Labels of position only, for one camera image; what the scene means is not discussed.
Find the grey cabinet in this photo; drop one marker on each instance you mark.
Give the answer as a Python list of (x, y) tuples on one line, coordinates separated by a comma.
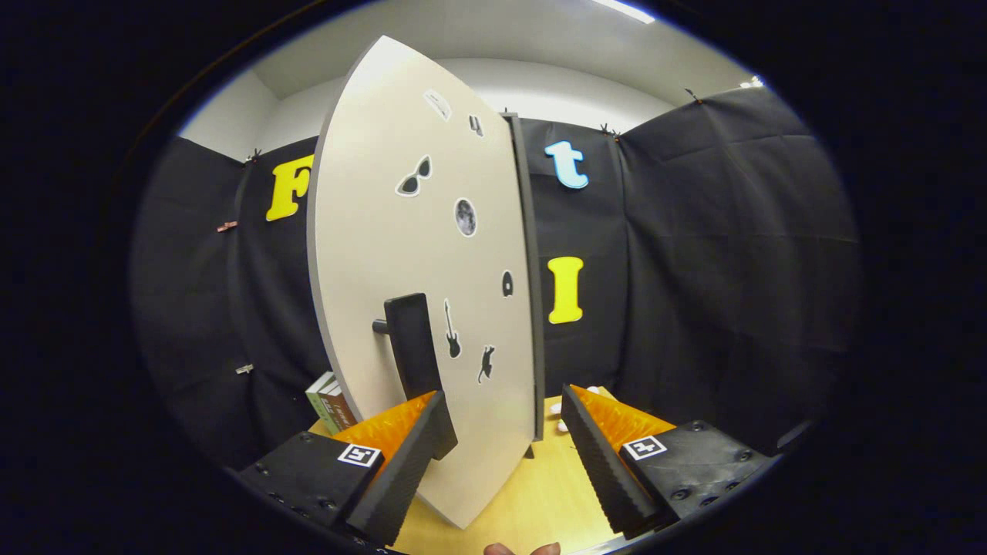
[(532, 270)]

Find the green book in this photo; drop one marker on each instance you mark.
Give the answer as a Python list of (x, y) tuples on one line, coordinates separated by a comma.
[(318, 401)]

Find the ceiling light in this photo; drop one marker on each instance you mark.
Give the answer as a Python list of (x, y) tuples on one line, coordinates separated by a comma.
[(752, 81)]

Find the small white object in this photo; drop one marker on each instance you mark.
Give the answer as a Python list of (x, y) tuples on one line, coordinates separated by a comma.
[(559, 408)]

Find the brown book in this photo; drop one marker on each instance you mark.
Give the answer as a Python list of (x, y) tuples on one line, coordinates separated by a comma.
[(345, 412), (333, 408)]

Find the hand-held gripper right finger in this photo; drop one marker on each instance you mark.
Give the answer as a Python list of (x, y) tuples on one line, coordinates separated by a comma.
[(597, 462)]

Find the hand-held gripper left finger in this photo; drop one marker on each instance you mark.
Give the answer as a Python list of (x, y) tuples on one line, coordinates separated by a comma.
[(412, 470)]

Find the black backdrop cloth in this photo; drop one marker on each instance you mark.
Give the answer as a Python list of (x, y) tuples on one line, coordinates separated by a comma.
[(732, 254)]

